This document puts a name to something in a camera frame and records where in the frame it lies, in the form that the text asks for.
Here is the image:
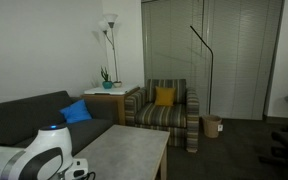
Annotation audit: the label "yellow throw pillow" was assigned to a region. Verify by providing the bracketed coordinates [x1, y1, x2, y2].
[154, 86, 177, 108]

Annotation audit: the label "blue throw pillow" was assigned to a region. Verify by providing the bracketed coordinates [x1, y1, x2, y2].
[59, 99, 94, 125]

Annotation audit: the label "wooden side table white top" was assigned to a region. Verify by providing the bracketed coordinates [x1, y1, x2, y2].
[80, 84, 141, 126]

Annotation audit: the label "grey window blinds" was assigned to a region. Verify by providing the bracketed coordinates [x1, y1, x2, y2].
[140, 0, 284, 121]

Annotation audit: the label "white shade floor lamp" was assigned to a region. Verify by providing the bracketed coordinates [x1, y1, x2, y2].
[97, 13, 120, 84]

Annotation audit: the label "striped armchair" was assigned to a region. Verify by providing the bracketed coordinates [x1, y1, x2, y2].
[123, 78, 200, 154]

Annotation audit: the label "dark grey patterned sofa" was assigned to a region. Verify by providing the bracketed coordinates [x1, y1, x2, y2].
[0, 90, 120, 158]

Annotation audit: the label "wicker waste basket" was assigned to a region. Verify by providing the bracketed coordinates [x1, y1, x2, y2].
[201, 114, 223, 139]

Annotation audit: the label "plant in teal pot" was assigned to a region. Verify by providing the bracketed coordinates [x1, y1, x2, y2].
[100, 67, 114, 90]

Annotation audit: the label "thin black floor lamp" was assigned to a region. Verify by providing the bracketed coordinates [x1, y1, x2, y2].
[189, 25, 214, 116]

